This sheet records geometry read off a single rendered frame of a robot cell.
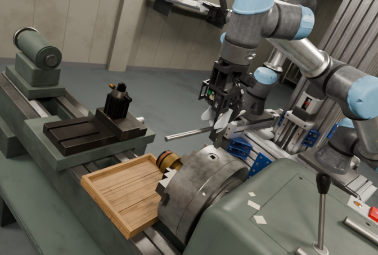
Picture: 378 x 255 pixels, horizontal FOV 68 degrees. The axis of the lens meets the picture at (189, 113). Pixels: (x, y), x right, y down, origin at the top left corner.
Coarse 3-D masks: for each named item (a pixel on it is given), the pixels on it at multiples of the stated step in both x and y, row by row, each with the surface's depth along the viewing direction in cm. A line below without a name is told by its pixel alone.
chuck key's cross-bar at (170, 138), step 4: (240, 112) 83; (244, 112) 84; (204, 128) 71; (208, 128) 72; (212, 128) 73; (184, 132) 65; (188, 132) 66; (192, 132) 67; (196, 132) 68; (200, 132) 69; (204, 132) 71; (168, 136) 60; (172, 136) 61; (176, 136) 62; (180, 136) 63; (184, 136) 64; (168, 140) 60; (172, 140) 61
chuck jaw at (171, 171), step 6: (168, 168) 95; (168, 174) 92; (174, 174) 94; (162, 180) 88; (168, 180) 89; (156, 186) 87; (162, 186) 86; (156, 192) 88; (162, 192) 86; (162, 198) 84; (168, 198) 83
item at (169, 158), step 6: (168, 150) 102; (162, 156) 100; (168, 156) 99; (174, 156) 99; (156, 162) 101; (162, 162) 98; (168, 162) 97; (174, 162) 97; (180, 162) 99; (162, 168) 98; (174, 168) 97
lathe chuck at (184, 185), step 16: (192, 160) 84; (208, 160) 84; (224, 160) 86; (176, 176) 82; (192, 176) 81; (208, 176) 80; (176, 192) 81; (192, 192) 79; (160, 208) 85; (176, 208) 80; (176, 224) 81
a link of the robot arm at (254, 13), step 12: (240, 0) 55; (252, 0) 53; (264, 0) 53; (240, 12) 55; (252, 12) 54; (264, 12) 55; (276, 12) 57; (228, 24) 59; (240, 24) 56; (252, 24) 56; (264, 24) 56; (276, 24) 57; (228, 36) 59; (240, 36) 57; (252, 36) 57; (264, 36) 60
